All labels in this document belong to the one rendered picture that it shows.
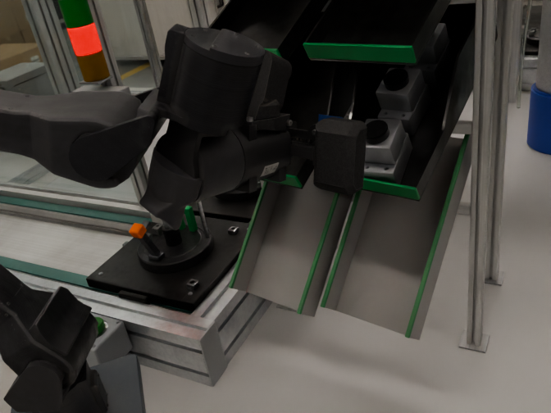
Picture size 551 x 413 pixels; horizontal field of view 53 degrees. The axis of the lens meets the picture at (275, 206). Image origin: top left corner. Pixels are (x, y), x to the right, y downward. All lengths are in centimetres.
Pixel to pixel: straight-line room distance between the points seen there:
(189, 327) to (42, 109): 53
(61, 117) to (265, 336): 65
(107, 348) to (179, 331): 12
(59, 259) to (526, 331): 91
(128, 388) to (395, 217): 42
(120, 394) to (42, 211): 83
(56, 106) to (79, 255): 82
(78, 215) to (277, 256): 63
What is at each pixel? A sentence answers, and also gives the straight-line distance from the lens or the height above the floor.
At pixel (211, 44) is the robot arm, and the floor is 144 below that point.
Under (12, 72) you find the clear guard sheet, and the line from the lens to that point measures 138.
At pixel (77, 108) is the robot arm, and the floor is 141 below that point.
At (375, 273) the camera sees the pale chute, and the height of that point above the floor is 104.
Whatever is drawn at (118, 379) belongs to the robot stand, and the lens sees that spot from 70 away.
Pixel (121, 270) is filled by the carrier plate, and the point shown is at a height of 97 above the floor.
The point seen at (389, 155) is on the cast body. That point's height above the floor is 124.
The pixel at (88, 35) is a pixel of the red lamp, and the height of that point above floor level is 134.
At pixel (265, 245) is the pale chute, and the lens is 87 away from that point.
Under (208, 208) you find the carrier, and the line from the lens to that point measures 117.
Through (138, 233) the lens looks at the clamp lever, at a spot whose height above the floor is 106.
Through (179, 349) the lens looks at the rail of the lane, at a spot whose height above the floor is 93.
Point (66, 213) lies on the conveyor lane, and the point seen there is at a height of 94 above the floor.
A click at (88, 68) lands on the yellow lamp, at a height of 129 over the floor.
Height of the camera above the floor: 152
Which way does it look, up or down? 30 degrees down
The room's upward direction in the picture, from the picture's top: 10 degrees counter-clockwise
